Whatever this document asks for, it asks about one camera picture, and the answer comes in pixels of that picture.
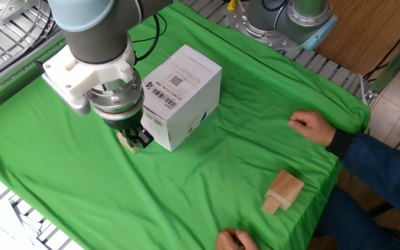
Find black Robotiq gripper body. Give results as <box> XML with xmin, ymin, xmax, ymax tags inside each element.
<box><xmin>101</xmin><ymin>103</ymin><xmax>145</xmax><ymax>133</ymax></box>

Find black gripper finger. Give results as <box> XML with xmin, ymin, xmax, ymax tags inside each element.
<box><xmin>120</xmin><ymin>128</ymin><xmax>140</xmax><ymax>149</ymax></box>
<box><xmin>135</xmin><ymin>127</ymin><xmax>155</xmax><ymax>149</ymax></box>

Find person's right forearm blue sleeve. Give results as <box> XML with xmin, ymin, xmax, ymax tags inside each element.
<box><xmin>326</xmin><ymin>128</ymin><xmax>400</xmax><ymax>226</ymax></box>

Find person's left hand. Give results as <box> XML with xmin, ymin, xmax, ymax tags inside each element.
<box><xmin>215</xmin><ymin>227</ymin><xmax>259</xmax><ymax>250</ymax></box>

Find person's right hand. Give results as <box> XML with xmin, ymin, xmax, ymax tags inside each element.
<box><xmin>287</xmin><ymin>110</ymin><xmax>337</xmax><ymax>147</ymax></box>

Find small plain wooden block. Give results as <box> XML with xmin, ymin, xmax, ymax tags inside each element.
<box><xmin>116</xmin><ymin>131</ymin><xmax>142</xmax><ymax>154</ymax></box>

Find green cloth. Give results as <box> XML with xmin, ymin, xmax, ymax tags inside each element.
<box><xmin>0</xmin><ymin>1</ymin><xmax>372</xmax><ymax>250</ymax></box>

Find white cardboard box with barcode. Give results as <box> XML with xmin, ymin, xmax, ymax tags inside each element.
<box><xmin>140</xmin><ymin>44</ymin><xmax>223</xmax><ymax>153</ymax></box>

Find notched wooden block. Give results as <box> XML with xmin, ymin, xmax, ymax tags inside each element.
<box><xmin>261</xmin><ymin>169</ymin><xmax>306</xmax><ymax>216</ymax></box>

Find person's legs in blue trousers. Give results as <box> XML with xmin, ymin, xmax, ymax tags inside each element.
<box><xmin>312</xmin><ymin>185</ymin><xmax>400</xmax><ymax>250</ymax></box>

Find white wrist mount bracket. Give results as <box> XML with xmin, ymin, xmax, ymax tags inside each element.
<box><xmin>42</xmin><ymin>34</ymin><xmax>137</xmax><ymax>117</ymax></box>

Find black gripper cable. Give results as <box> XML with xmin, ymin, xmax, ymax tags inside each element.
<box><xmin>132</xmin><ymin>12</ymin><xmax>169</xmax><ymax>65</ymax></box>

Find black cable bundle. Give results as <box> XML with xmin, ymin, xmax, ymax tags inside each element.
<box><xmin>0</xmin><ymin>10</ymin><xmax>62</xmax><ymax>83</ymax></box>

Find green frame rail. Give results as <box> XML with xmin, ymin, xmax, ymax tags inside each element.
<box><xmin>0</xmin><ymin>33</ymin><xmax>67</xmax><ymax>119</ymax></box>

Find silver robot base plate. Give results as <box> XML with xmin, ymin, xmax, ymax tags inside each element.
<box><xmin>226</xmin><ymin>5</ymin><xmax>307</xmax><ymax>55</ymax></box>

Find white cable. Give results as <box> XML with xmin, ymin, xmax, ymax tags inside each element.
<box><xmin>358</xmin><ymin>73</ymin><xmax>370</xmax><ymax>105</ymax></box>

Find green frame post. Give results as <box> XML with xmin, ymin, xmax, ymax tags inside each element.
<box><xmin>372</xmin><ymin>29</ymin><xmax>400</xmax><ymax>94</ymax></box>

